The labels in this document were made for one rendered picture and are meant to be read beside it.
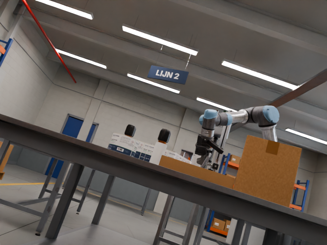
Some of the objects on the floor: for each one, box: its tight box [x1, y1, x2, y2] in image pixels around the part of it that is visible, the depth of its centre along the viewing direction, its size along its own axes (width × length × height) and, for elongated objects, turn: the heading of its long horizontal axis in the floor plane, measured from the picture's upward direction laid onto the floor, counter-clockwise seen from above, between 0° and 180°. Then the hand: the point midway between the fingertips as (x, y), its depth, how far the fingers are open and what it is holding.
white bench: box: [0, 139, 96, 236], centre depth 359 cm, size 190×75×80 cm, turn 58°
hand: (204, 167), depth 171 cm, fingers closed
